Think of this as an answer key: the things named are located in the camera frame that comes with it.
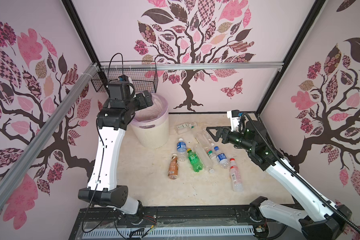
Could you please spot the aluminium back rail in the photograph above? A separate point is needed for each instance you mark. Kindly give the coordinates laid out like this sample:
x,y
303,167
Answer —
x,y
208,66

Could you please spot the cream ribbed waste bin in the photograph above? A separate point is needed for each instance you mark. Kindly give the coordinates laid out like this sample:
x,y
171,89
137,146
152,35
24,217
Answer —
x,y
152,132

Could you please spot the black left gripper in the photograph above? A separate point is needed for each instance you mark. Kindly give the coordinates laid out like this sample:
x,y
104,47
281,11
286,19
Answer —
x,y
142,103

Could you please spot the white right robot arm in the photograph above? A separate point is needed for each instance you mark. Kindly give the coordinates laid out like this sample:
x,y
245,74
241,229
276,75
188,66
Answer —
x,y
319,218

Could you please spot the tall frosted clear bottle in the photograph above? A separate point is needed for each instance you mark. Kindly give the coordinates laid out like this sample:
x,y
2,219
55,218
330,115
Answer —
x,y
207,162

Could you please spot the black wire mesh basket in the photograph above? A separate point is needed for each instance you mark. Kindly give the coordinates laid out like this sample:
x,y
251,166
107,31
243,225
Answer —
x,y
143,75

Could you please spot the white slotted cable duct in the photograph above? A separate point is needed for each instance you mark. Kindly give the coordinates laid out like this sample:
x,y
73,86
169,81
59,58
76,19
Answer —
x,y
168,232

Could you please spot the aluminium rail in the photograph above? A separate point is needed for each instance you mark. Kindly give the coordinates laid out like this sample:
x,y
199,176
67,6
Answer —
x,y
18,170
208,66

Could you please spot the square clear bottle green label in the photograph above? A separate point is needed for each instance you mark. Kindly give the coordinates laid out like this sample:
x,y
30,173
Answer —
x,y
185,127

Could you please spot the green soda bottle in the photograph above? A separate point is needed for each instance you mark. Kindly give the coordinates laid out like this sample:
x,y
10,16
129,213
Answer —
x,y
194,160

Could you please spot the red cap clear bottle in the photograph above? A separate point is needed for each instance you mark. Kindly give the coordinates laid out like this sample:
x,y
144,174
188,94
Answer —
x,y
235,176

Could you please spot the brown Nescafe bottle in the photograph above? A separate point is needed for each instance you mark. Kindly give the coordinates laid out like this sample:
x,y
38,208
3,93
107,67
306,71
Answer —
x,y
173,168

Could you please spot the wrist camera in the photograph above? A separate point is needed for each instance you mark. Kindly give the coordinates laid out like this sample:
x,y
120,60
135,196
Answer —
x,y
121,89
234,117

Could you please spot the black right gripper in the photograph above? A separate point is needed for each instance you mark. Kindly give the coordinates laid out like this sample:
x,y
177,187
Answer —
x,y
216,139

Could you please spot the blue cap water bottle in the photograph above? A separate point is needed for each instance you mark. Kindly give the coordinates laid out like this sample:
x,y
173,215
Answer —
x,y
221,158

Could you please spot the clear crushed bottle white cap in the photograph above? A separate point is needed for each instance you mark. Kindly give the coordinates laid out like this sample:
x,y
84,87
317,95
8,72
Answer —
x,y
208,137

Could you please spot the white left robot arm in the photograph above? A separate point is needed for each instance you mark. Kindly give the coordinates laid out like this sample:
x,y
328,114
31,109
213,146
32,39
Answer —
x,y
112,121

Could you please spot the aluminium left rail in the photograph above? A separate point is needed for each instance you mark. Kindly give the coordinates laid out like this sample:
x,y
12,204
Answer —
x,y
18,170

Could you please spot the small water bottle blue label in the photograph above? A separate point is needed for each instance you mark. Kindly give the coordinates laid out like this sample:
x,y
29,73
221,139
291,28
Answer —
x,y
182,150

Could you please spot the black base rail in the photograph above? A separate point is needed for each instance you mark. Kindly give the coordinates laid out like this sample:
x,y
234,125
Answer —
x,y
91,219

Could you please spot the clear bottle green red label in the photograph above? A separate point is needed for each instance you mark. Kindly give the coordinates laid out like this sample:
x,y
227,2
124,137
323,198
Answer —
x,y
206,144

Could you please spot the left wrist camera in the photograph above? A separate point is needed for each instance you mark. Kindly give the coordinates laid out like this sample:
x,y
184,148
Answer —
x,y
121,89

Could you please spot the pink bin liner bag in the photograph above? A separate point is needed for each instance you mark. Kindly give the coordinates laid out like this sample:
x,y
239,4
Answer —
x,y
153,116

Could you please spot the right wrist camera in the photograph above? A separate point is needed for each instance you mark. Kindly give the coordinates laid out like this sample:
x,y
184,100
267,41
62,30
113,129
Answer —
x,y
234,117

